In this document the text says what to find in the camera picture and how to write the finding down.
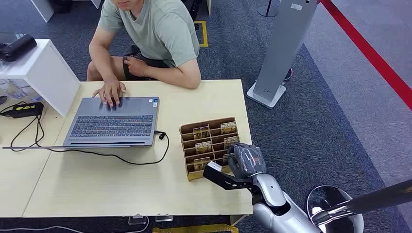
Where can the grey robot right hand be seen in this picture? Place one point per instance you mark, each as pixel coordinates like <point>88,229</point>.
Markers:
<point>248,160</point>

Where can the person's right hand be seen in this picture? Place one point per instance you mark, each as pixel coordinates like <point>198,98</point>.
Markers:
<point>110,91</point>

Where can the person's left hand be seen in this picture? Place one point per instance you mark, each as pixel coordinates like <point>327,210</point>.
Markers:
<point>135,66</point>

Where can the person's left forearm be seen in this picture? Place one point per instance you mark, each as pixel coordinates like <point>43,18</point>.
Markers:
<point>173,75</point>

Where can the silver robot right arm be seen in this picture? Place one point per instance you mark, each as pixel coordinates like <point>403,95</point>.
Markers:
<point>276,205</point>

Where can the person's right forearm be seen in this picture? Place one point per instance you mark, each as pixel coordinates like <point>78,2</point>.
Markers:
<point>102,61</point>

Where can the hotel key card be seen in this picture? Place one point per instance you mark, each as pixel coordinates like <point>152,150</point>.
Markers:
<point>201,132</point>
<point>201,163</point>
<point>231,141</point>
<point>203,147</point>
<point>228,128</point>

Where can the brown slotted card holder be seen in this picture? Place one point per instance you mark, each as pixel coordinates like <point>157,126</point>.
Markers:
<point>207,154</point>

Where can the person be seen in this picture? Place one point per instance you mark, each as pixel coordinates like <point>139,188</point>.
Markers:
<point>154,29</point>

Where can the grey laptop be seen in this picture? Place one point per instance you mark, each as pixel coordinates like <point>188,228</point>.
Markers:
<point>112,123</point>

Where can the white cabinet box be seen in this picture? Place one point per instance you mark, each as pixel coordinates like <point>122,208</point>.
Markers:
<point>45,70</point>

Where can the black bag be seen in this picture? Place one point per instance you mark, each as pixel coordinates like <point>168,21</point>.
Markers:
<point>192,8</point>

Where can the black power adapter yellow label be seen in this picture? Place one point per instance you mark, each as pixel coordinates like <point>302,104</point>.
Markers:
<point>24,110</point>

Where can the clear plastic bottles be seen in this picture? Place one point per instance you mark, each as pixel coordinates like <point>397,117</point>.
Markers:
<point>19,90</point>

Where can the black device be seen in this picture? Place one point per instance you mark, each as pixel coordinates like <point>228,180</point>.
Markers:
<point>16,48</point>

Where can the white table leg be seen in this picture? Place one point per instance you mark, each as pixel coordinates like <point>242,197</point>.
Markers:
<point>43,9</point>

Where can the grey kiosk stand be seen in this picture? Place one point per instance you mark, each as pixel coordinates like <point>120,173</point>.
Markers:
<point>280,51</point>

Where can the round metal stand base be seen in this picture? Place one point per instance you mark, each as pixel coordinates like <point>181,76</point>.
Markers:
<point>267,11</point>

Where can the red barrier belt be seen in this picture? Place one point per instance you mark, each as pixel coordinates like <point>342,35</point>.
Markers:
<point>370,54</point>

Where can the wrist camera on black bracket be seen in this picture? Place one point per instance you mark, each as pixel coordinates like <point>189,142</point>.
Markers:
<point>225,180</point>

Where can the yellow metal frame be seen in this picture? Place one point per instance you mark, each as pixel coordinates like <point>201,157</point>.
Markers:
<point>196,229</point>

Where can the chrome stanchion post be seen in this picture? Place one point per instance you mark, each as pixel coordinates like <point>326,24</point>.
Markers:
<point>338,209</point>

